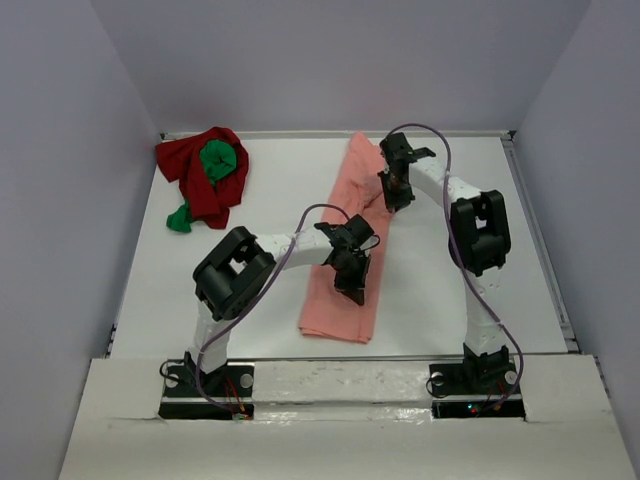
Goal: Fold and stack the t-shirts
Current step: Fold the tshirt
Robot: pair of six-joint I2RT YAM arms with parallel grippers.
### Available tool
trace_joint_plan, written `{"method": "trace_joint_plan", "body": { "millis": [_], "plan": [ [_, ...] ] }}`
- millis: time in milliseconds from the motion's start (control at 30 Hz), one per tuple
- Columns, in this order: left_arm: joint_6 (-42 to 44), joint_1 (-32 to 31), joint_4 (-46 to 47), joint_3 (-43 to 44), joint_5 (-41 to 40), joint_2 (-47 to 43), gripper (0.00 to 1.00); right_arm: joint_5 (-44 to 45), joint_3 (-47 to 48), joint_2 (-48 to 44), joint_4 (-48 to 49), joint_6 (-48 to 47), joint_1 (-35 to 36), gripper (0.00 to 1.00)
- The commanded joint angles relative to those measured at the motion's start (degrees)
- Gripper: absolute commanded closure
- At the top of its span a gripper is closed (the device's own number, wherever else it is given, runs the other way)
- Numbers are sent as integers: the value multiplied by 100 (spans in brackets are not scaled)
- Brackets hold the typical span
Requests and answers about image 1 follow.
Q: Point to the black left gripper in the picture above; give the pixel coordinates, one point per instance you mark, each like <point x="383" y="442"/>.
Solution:
<point x="354" y="288"/>

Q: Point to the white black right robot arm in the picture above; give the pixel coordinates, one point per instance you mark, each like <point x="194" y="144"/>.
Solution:
<point x="478" y="242"/>

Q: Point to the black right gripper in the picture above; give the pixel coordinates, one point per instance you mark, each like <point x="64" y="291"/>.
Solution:
<point x="393" y="200"/>

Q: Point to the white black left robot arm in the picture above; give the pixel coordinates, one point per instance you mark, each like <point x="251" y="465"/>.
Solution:
<point x="235" y="275"/>

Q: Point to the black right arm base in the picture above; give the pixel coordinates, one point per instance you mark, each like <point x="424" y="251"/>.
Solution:
<point x="455" y="397"/>

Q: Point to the dark red t shirt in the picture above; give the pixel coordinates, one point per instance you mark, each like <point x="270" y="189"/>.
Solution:
<point x="205" y="175"/>

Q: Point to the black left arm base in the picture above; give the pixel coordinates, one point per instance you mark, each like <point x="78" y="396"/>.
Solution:
<point x="225" y="395"/>

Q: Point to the green t shirt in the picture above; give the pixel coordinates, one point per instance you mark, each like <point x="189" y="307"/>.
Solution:
<point x="210" y="165"/>

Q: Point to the pink t shirt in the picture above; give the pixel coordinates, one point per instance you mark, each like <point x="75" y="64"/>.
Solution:
<point x="342" y="296"/>

